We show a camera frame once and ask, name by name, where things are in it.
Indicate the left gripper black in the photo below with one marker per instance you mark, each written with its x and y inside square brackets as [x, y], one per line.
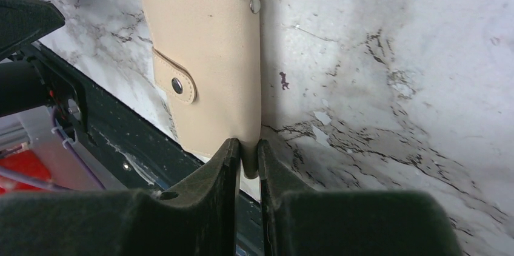
[26, 21]

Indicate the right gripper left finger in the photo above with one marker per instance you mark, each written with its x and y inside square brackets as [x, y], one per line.
[196, 216]

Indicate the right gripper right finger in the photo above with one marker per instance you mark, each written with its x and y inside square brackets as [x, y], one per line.
[299, 220]

